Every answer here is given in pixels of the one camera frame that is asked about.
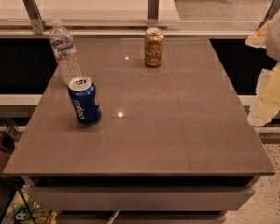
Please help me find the left metal railing bracket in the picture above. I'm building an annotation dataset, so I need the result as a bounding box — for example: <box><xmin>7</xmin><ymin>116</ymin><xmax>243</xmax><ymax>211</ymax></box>
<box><xmin>22</xmin><ymin>0</ymin><xmax>45</xmax><ymax>35</ymax></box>

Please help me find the blue pepsi can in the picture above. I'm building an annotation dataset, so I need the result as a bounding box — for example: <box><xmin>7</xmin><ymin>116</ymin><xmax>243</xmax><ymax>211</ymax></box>
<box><xmin>68</xmin><ymin>76</ymin><xmax>102</xmax><ymax>125</ymax></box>

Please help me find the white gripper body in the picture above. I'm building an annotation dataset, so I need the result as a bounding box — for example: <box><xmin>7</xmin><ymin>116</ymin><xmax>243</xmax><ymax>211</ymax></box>
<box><xmin>266</xmin><ymin>10</ymin><xmax>280</xmax><ymax>62</ymax></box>

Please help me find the glass railing panel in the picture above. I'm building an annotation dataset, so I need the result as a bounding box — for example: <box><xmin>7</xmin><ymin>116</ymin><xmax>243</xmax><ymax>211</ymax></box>
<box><xmin>0</xmin><ymin>0</ymin><xmax>273</xmax><ymax>21</ymax></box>

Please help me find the middle metal railing bracket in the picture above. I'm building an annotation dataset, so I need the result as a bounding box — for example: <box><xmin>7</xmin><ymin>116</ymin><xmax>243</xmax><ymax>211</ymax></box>
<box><xmin>147</xmin><ymin>0</ymin><xmax>160</xmax><ymax>28</ymax></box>

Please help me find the clear plastic water bottle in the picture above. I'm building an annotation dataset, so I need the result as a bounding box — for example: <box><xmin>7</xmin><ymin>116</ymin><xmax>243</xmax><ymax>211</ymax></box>
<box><xmin>49</xmin><ymin>20</ymin><xmax>81</xmax><ymax>85</ymax></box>

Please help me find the metal railing bracket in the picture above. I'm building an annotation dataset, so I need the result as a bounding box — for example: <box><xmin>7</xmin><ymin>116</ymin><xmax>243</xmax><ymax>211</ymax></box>
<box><xmin>22</xmin><ymin>0</ymin><xmax>45</xmax><ymax>35</ymax></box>
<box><xmin>259</xmin><ymin>0</ymin><xmax>280</xmax><ymax>28</ymax></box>
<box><xmin>147</xmin><ymin>0</ymin><xmax>160</xmax><ymax>28</ymax></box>

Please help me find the green snack bag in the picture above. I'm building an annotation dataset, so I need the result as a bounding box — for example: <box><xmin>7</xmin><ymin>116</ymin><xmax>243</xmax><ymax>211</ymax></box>
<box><xmin>11</xmin><ymin>192</ymin><xmax>57</xmax><ymax>224</ymax></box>

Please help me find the right metal railing bracket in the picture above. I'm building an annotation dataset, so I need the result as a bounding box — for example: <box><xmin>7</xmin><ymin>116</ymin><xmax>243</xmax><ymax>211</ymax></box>
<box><xmin>259</xmin><ymin>0</ymin><xmax>280</xmax><ymax>28</ymax></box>

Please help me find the grey table drawer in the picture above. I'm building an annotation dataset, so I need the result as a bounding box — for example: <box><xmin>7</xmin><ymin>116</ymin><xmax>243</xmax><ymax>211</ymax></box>
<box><xmin>28</xmin><ymin>187</ymin><xmax>254</xmax><ymax>211</ymax></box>

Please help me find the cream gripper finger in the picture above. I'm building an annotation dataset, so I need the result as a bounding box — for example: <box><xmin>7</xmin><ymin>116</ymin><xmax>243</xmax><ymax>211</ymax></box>
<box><xmin>245</xmin><ymin>21</ymin><xmax>270</xmax><ymax>49</ymax></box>
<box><xmin>247</xmin><ymin>63</ymin><xmax>280</xmax><ymax>126</ymax></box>

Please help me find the black chair frame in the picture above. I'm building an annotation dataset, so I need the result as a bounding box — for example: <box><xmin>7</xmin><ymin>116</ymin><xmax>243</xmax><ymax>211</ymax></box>
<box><xmin>0</xmin><ymin>174</ymin><xmax>25</xmax><ymax>224</ymax></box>

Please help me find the orange soda can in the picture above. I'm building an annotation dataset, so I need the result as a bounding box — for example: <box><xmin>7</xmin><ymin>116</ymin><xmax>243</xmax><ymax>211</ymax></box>
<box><xmin>145</xmin><ymin>27</ymin><xmax>163</xmax><ymax>67</ymax></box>

